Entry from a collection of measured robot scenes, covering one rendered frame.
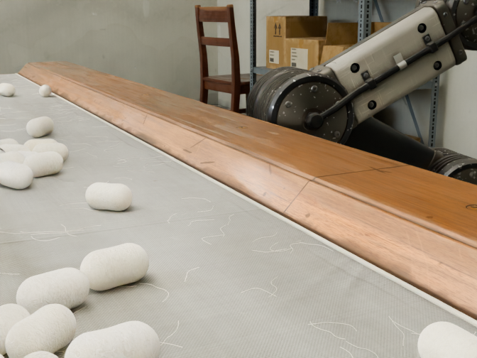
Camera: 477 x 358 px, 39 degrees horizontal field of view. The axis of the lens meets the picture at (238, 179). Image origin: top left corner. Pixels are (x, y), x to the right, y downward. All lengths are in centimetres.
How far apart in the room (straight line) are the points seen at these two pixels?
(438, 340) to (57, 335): 15
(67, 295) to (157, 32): 503
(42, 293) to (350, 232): 19
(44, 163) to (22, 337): 33
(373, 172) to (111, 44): 479
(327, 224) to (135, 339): 20
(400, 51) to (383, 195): 58
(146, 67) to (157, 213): 485
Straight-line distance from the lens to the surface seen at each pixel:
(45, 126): 79
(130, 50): 528
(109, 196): 48
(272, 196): 49
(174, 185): 56
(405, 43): 100
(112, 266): 35
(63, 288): 33
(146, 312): 33
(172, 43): 538
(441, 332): 28
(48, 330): 29
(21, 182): 56
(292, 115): 93
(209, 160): 60
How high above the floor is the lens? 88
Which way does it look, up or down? 14 degrees down
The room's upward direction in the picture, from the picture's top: straight up
